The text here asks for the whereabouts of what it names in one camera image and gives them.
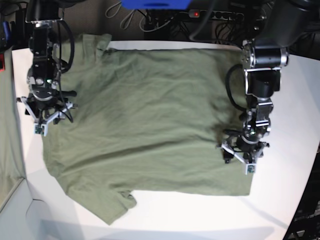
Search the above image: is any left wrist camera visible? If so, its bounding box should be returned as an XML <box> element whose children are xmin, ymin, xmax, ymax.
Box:
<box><xmin>244</xmin><ymin>163</ymin><xmax>257</xmax><ymax>175</ymax></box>

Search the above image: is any green cloth at left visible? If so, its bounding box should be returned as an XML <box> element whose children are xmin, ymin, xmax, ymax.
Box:
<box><xmin>0</xmin><ymin>49</ymin><xmax>26</xmax><ymax>209</ymax></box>

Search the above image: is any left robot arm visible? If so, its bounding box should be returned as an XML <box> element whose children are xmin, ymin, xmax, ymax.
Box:
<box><xmin>219</xmin><ymin>0</ymin><xmax>320</xmax><ymax>167</ymax></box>

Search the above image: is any white power strip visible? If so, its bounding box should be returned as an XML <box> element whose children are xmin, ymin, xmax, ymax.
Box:
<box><xmin>188</xmin><ymin>9</ymin><xmax>245</xmax><ymax>21</ymax></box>

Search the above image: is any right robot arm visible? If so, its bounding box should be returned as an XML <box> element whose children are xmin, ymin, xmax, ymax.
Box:
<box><xmin>16</xmin><ymin>0</ymin><xmax>77</xmax><ymax>135</ymax></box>

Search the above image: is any red device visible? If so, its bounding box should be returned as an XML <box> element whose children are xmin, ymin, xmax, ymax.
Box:
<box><xmin>0</xmin><ymin>53</ymin><xmax>6</xmax><ymax>72</ymax></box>

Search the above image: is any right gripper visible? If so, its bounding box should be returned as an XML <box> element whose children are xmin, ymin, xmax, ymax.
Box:
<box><xmin>16</xmin><ymin>90</ymin><xmax>77</xmax><ymax>128</ymax></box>

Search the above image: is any blue box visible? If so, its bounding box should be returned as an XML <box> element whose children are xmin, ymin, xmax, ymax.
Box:
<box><xmin>121</xmin><ymin>0</ymin><xmax>191</xmax><ymax>10</ymax></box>

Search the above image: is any green t-shirt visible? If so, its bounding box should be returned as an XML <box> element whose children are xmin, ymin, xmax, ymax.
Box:
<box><xmin>42</xmin><ymin>34</ymin><xmax>253</xmax><ymax>225</ymax></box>

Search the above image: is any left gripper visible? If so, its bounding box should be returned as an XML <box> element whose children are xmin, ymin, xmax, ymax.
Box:
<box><xmin>218</xmin><ymin>129</ymin><xmax>270</xmax><ymax>164</ymax></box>

